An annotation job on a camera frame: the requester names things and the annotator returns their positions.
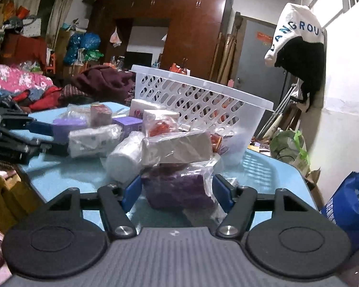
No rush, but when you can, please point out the red white hanging bag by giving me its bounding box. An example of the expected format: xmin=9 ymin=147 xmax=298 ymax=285
xmin=169 ymin=63 xmax=191 ymax=76

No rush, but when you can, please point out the dark purple box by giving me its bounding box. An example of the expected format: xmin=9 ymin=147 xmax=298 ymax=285
xmin=141 ymin=165 xmax=214 ymax=209

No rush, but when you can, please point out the light purple box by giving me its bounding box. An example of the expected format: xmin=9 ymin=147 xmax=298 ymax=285
xmin=52 ymin=118 xmax=87 ymax=144

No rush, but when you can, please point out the white plastic basket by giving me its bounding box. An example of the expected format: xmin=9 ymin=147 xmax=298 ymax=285
xmin=131 ymin=65 xmax=274 ymax=166

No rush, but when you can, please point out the maroon clothes pile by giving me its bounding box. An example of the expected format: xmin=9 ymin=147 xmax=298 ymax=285
xmin=59 ymin=65 xmax=135 ymax=106

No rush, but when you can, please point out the brown wooden wardrobe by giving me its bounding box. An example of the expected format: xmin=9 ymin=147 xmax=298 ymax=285
xmin=88 ymin=0 xmax=231 ymax=80

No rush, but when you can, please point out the white black hanging jacket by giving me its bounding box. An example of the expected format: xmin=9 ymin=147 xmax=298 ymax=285
xmin=264 ymin=3 xmax=325 ymax=112

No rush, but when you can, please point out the grey wrapped box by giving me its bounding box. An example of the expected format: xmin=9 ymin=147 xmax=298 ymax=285
xmin=141 ymin=131 xmax=213 ymax=166

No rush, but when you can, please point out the white wrapped packet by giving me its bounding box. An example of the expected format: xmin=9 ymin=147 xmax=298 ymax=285
xmin=68 ymin=124 xmax=123 ymax=158

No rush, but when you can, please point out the grey metal door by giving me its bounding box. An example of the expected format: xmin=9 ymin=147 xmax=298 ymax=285
xmin=232 ymin=16 xmax=291 ymax=107

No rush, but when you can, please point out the blue shopping bag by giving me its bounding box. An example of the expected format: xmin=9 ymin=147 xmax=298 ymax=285
xmin=320 ymin=172 xmax=359 ymax=253

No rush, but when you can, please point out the red item in bag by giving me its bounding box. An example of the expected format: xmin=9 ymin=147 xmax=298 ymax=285
xmin=143 ymin=115 xmax=178 ymax=137

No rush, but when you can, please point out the green plastic bag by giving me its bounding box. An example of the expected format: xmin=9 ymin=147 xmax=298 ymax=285
xmin=270 ymin=130 xmax=310 ymax=176

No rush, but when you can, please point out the white round roll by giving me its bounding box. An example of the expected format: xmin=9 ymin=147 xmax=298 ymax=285
xmin=105 ymin=131 xmax=145 ymax=184

